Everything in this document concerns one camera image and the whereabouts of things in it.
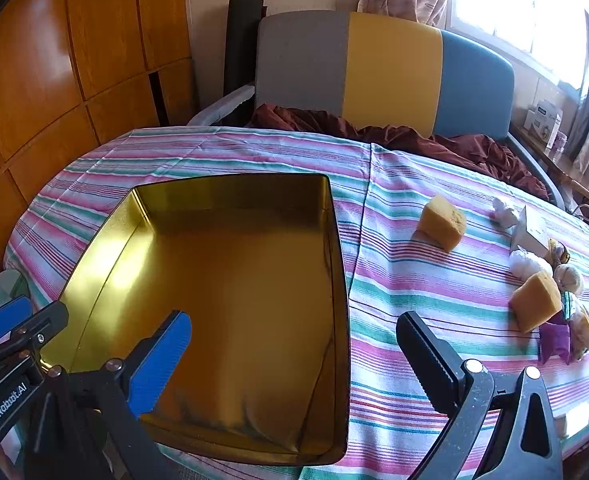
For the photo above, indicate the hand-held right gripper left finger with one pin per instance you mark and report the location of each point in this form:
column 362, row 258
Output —
column 159, row 360

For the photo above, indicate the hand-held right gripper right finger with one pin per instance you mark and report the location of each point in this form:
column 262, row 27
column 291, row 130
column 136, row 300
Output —
column 432, row 355

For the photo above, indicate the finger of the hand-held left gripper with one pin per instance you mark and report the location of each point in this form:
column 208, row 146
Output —
column 42, row 325
column 2, row 321

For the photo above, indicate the gold tin box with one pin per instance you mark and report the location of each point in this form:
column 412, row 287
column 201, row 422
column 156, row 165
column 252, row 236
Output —
column 244, row 285

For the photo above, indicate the yellow sponge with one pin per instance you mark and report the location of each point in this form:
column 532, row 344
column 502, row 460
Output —
column 442, row 222
column 536, row 302

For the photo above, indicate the purple fabric pouch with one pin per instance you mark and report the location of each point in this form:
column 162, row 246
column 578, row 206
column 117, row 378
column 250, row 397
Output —
column 555, row 341

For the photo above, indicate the green edged snack packet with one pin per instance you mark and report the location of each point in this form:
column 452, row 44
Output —
column 569, row 304
column 585, row 332

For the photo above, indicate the cream sponge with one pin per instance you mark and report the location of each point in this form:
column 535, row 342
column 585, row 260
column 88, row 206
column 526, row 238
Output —
column 574, row 420

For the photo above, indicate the white garlic bulb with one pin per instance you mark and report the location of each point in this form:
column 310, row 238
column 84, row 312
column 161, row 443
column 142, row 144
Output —
column 528, row 262
column 505, row 212

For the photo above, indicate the striped tablecloth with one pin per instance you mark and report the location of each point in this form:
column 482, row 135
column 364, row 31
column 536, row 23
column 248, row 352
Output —
column 399, row 280

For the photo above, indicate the tan garlic bulb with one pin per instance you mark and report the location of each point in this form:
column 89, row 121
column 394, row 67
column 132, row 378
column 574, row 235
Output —
column 569, row 279

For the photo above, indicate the small white box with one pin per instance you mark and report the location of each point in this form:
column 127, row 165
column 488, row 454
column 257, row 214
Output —
column 533, row 230

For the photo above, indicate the small brown yellow object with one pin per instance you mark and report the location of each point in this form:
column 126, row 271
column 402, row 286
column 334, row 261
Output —
column 556, row 251

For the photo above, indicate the maroon blanket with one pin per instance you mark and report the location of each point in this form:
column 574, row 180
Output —
column 414, row 142

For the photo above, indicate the wooden side table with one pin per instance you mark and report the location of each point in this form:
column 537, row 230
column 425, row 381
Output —
column 564, row 165

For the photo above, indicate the wooden wardrobe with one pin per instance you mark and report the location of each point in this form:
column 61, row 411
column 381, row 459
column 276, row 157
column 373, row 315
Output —
column 49, row 85

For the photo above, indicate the white appliance box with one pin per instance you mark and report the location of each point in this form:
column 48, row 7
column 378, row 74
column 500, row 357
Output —
column 543, row 119

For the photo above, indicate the grey yellow blue sofa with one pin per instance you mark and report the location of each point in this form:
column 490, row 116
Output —
column 324, row 65

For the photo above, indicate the black rolled mat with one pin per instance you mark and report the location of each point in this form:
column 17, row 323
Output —
column 242, row 50

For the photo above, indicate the window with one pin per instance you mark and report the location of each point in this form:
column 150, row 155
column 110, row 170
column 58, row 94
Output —
column 514, row 5

